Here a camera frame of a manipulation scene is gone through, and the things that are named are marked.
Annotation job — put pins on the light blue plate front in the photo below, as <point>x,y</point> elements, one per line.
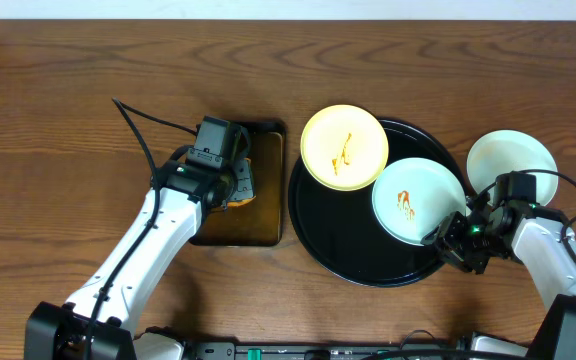
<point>503,151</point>

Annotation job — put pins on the orange green sponge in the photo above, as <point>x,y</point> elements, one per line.
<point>243,190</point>

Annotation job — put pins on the light blue plate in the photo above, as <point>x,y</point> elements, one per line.
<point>503,151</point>
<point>412,196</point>

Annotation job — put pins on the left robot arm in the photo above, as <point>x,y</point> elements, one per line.
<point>99,320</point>

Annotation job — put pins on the black rectangular water tray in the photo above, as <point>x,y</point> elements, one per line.
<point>259,222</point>

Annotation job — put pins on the black round tray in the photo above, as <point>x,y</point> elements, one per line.
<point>340,230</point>

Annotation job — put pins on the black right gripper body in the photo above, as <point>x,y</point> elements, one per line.
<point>471,245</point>

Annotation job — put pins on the yellow plate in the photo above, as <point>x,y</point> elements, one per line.
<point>344,147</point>

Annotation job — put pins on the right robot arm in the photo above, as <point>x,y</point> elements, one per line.
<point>540,238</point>

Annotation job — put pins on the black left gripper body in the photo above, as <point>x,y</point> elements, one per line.
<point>228,178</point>

